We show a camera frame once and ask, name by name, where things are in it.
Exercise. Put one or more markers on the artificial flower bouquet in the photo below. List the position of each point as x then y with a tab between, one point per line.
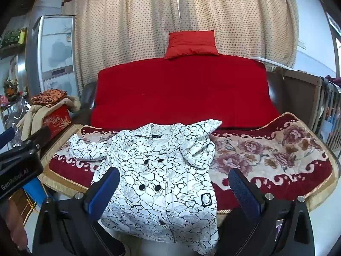
11	88

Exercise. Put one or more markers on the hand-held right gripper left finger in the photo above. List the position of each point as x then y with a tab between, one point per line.
104	189

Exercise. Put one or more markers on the beige dotted curtain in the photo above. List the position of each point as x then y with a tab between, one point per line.
133	26

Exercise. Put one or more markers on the red gift box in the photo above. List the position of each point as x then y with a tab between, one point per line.
57	121

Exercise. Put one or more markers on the red sofa cover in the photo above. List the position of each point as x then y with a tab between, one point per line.
181	93

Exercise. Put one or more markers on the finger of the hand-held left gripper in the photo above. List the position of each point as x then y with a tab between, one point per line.
7	138
37	137

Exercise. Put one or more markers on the red pillow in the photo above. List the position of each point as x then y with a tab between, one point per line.
191	44

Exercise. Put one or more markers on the wooden crib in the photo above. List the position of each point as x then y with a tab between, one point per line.
298	93

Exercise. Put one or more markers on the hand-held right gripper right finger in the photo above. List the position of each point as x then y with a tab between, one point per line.
245	192

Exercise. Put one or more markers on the green plant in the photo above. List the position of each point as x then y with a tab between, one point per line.
13	36

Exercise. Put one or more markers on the blue plastic item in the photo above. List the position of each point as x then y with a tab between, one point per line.
32	189

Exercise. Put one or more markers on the person's left hand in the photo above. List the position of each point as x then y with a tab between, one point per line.
18	224

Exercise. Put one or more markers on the beige fur-trimmed coat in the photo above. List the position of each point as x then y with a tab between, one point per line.
29	117

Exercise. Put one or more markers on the floral plush blanket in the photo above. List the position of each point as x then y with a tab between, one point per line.
266	152

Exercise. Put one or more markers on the white black-veined coat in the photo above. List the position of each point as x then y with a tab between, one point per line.
159	192

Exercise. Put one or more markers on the orange patterned cloth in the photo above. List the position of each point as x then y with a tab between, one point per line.
49	98

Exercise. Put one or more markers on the purple cloth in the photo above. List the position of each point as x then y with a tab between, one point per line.
333	81

